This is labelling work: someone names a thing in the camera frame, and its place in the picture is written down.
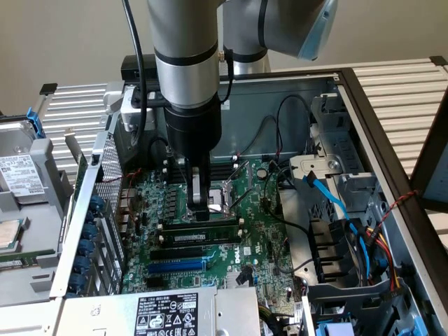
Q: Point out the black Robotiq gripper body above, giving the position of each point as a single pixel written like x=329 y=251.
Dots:
x=194 y=129

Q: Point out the green RAM stick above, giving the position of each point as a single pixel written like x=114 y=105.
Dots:
x=24 y=255
x=217 y=234

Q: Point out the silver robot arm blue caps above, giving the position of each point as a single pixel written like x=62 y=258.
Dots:
x=182 y=35

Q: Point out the RAM slot with black clips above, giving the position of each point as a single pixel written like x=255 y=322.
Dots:
x=220 y=168
x=220 y=175
x=182 y=245

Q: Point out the silver CPU socket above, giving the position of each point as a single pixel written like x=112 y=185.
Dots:
x=220 y=196

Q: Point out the white sticker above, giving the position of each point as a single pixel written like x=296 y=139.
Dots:
x=227 y=106

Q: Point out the open grey PC case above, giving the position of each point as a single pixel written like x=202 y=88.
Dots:
x=245 y=133

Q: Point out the silver coin battery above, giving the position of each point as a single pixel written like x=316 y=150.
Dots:
x=262 y=172

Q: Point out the green Dell motherboard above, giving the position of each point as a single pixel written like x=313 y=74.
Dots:
x=259 y=227

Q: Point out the long black expansion slot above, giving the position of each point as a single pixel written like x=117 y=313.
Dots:
x=175 y=253

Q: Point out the black box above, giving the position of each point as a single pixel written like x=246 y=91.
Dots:
x=129 y=68

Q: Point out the blue expansion slot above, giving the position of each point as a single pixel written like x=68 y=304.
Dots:
x=175 y=267

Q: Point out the small silver heatsink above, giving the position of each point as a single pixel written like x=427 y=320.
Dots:
x=231 y=280

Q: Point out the short black expansion slot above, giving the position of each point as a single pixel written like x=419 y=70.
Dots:
x=155 y=283

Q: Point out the silver power supply with label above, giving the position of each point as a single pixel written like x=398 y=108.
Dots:
x=227 y=315

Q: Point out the silver metal disk bay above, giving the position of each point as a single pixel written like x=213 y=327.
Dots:
x=336 y=140

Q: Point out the black end cap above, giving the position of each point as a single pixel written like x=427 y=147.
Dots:
x=49 y=89
x=438 y=60

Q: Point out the blue plastic latch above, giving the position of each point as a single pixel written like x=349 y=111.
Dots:
x=33 y=122

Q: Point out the grey parts rack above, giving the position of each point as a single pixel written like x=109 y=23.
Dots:
x=45 y=217

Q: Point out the silver hard disk white label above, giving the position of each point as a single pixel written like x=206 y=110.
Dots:
x=17 y=175

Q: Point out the blue plastic tab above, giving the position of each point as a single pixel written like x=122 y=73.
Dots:
x=334 y=329

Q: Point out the silver CPU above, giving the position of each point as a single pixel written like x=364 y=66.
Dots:
x=8 y=234

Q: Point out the black framed side panel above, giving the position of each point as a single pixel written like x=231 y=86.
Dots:
x=434 y=140

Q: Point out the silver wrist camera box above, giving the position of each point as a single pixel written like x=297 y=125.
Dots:
x=126 y=115

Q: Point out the green graphics card silver bracket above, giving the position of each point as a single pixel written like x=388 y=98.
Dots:
x=81 y=168

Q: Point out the black plastic fan duct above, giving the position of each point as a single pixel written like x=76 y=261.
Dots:
x=325 y=245

